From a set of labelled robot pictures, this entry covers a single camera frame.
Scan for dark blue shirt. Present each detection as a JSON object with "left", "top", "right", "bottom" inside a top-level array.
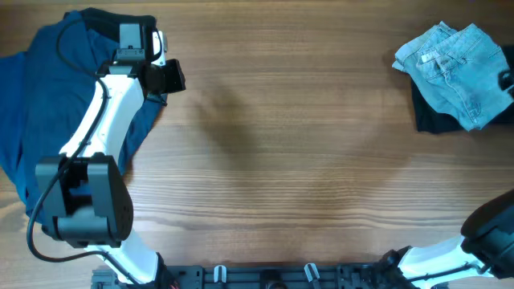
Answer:
[{"left": 0, "top": 10, "right": 168, "bottom": 224}]

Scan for light denim shorts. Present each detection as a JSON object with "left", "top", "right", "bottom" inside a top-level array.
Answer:
[{"left": 392, "top": 22, "right": 513, "bottom": 131}]

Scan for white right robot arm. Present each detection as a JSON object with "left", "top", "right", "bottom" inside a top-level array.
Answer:
[{"left": 376, "top": 190, "right": 513, "bottom": 289}]

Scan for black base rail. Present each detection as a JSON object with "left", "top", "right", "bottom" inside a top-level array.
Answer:
[{"left": 90, "top": 261, "right": 402, "bottom": 289}]

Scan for black garment under shirt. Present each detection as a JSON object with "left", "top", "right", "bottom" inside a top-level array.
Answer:
[{"left": 79, "top": 7, "right": 157, "bottom": 42}]

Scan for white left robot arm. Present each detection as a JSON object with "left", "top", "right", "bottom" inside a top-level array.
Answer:
[{"left": 27, "top": 59, "right": 186, "bottom": 288}]

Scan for black folded garment right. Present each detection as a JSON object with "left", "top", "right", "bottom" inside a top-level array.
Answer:
[{"left": 410, "top": 45, "right": 513, "bottom": 134}]

